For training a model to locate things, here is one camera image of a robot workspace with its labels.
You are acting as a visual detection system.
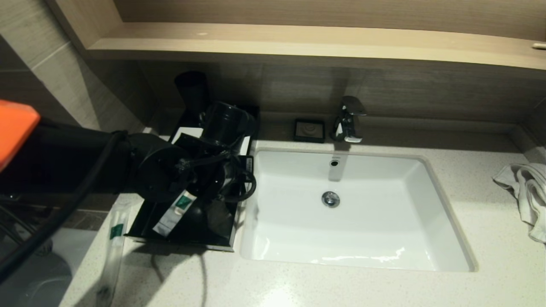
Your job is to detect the chrome sink drain stopper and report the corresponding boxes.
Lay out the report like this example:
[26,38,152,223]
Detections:
[321,191,341,209]

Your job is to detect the white sink basin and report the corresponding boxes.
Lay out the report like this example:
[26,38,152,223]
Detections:
[239,148,478,272]

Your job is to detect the light wooden shelf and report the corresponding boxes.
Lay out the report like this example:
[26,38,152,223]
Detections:
[45,0,546,71]

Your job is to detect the black soap dish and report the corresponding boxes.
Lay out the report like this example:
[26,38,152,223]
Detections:
[293,119,326,144]

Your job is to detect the black tumbler cup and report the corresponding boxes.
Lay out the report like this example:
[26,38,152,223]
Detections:
[174,71,209,112]

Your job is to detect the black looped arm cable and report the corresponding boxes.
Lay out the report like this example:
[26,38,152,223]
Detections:
[220,166,258,203]

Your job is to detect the black coiled arm cable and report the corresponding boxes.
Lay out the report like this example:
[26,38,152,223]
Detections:
[0,130,129,283]

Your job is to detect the black amenity box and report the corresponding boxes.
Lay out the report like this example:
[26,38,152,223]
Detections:
[168,106,261,201]

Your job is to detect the white towel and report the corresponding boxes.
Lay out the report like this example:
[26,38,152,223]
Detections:
[491,162,546,244]

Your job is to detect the toothbrush toothpaste packet green label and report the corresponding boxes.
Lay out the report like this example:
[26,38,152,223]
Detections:
[95,204,131,307]

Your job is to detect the white bathtub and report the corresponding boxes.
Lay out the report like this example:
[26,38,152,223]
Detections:
[0,228,99,307]

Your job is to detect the chrome sink faucet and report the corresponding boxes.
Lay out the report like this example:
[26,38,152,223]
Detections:
[331,96,367,144]

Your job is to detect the comb packet green label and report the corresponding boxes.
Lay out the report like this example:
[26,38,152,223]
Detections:
[152,191,198,237]

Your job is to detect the drawer with plastic bags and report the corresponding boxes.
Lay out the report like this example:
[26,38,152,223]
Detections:
[126,188,245,252]

